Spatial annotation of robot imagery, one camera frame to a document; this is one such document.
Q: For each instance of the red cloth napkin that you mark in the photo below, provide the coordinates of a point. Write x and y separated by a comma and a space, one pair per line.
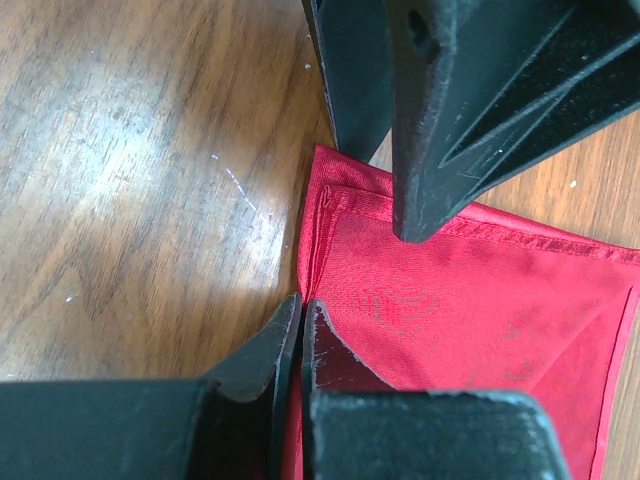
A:
492, 301

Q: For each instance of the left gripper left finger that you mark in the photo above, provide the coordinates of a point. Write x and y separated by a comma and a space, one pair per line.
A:
226, 424

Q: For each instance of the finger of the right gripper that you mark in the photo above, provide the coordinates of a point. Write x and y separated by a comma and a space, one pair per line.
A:
351, 42
483, 90

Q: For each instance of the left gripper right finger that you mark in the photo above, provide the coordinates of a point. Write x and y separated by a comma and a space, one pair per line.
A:
357, 426

